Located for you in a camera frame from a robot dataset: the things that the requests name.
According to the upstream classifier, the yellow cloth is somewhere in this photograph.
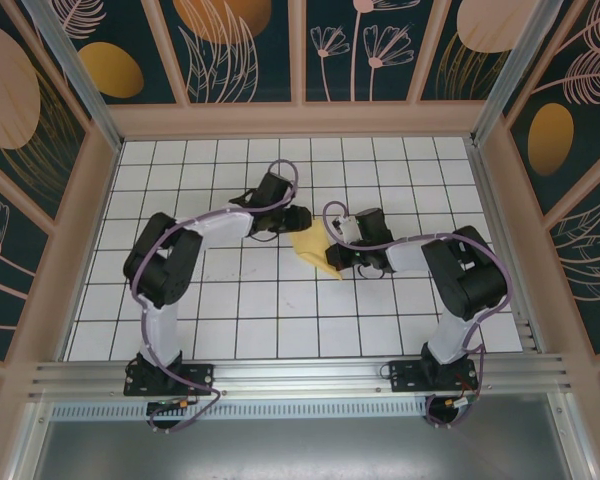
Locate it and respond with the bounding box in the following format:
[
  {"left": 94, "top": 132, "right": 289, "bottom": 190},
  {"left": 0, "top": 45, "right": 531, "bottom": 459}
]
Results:
[{"left": 289, "top": 217, "right": 344, "bottom": 282}]

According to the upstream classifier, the white grid mat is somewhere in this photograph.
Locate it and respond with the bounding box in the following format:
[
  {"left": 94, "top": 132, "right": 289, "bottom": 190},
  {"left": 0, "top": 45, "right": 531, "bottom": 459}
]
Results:
[{"left": 62, "top": 138, "right": 525, "bottom": 361}]

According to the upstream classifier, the grey metal panel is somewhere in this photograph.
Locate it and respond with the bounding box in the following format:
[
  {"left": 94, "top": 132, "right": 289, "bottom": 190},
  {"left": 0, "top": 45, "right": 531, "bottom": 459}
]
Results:
[{"left": 29, "top": 418, "right": 574, "bottom": 480}]

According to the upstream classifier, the black connector box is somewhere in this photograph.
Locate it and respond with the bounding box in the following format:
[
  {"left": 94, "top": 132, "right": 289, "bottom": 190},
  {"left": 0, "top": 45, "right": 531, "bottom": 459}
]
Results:
[{"left": 146, "top": 397, "right": 200, "bottom": 416}]

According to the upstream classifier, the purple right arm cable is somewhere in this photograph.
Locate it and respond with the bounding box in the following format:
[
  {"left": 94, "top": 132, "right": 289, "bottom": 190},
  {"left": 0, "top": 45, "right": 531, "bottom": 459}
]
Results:
[{"left": 321, "top": 200, "right": 512, "bottom": 431}]

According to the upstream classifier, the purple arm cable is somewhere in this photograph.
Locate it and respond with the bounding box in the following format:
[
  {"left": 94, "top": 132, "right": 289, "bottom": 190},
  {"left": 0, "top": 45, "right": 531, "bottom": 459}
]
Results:
[
  {"left": 129, "top": 159, "right": 301, "bottom": 434},
  {"left": 321, "top": 200, "right": 512, "bottom": 431}
]

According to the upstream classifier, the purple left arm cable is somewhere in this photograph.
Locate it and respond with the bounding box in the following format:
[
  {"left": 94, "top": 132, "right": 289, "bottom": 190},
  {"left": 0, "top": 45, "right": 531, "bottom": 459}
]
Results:
[{"left": 129, "top": 159, "right": 301, "bottom": 434}]

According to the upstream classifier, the aluminium frame rail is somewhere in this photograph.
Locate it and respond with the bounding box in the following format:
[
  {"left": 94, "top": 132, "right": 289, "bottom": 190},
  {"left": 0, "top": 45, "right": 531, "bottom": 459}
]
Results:
[{"left": 27, "top": 353, "right": 574, "bottom": 401}]

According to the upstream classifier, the aluminium side rail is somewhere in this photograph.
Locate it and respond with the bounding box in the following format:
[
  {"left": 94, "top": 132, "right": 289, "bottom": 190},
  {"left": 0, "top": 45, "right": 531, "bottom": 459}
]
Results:
[{"left": 468, "top": 142, "right": 547, "bottom": 355}]

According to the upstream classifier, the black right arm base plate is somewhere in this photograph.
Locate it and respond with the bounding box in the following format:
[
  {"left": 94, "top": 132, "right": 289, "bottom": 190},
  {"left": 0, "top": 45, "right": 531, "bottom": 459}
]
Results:
[{"left": 388, "top": 358, "right": 479, "bottom": 394}]

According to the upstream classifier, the perforated grey cable duct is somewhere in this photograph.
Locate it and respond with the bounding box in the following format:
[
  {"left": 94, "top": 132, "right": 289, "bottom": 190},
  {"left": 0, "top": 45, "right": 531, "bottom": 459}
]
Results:
[{"left": 49, "top": 403, "right": 431, "bottom": 421}]

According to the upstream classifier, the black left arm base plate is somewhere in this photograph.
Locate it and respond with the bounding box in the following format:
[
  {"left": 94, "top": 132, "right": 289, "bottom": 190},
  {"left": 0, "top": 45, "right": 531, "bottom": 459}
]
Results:
[{"left": 123, "top": 362, "right": 216, "bottom": 397}]

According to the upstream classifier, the aluminium corner post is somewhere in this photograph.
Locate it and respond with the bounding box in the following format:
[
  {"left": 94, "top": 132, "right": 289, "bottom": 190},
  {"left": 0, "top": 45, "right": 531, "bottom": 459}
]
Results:
[
  {"left": 22, "top": 0, "right": 126, "bottom": 151},
  {"left": 471, "top": 0, "right": 576, "bottom": 147}
]

